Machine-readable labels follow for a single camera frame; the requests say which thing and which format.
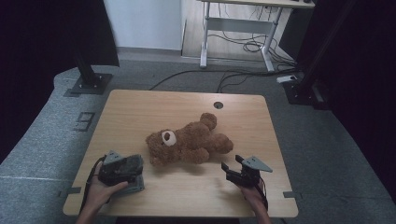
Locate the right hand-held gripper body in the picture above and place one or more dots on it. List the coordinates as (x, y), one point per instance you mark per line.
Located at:
(247, 177)

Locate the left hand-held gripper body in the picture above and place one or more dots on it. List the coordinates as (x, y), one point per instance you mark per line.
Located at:
(113, 172)

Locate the brown teddy bear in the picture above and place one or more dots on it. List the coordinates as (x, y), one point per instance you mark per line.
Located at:
(196, 140)

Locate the person's right hand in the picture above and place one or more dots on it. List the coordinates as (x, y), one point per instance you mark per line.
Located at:
(255, 197)

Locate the person's left hand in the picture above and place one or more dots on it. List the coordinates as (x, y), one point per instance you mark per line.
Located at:
(99, 194)

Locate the grey tape strip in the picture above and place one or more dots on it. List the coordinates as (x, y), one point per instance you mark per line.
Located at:
(73, 190)
(291, 194)

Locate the grey square tape mark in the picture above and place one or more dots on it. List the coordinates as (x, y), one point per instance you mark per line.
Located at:
(84, 121)

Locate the tall black metal stand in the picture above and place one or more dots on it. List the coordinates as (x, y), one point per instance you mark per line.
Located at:
(299, 91)

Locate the white power strip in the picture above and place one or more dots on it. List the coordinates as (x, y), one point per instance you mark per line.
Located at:
(286, 78)

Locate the white metal desk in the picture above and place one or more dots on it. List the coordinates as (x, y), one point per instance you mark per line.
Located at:
(239, 25)

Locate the dark curtain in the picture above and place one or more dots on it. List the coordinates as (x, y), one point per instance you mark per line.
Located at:
(37, 62)
(367, 93)

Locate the black stand with base plate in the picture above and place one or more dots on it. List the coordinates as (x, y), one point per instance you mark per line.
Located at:
(90, 81)

